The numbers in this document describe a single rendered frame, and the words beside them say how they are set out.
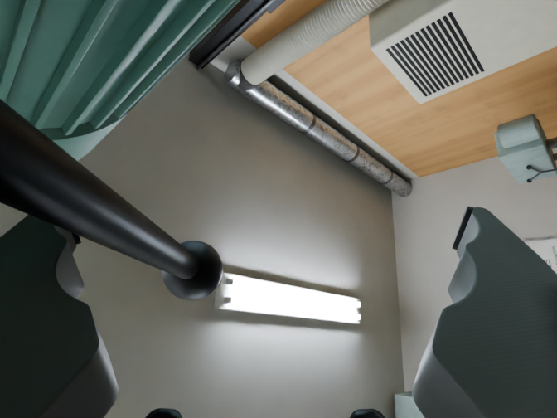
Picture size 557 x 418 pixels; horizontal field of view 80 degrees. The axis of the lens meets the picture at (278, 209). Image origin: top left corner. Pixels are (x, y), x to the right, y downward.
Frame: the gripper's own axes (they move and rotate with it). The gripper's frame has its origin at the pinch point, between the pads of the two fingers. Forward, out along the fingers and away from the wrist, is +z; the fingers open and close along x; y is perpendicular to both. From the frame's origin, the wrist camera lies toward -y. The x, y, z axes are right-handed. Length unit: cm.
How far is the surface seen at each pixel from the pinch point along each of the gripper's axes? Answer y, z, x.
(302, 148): 89, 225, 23
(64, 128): 0.2, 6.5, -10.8
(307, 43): 13, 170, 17
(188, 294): 8.1, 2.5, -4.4
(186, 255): 4.3, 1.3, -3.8
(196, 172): 75, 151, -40
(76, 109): -1.1, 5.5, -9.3
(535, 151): 63, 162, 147
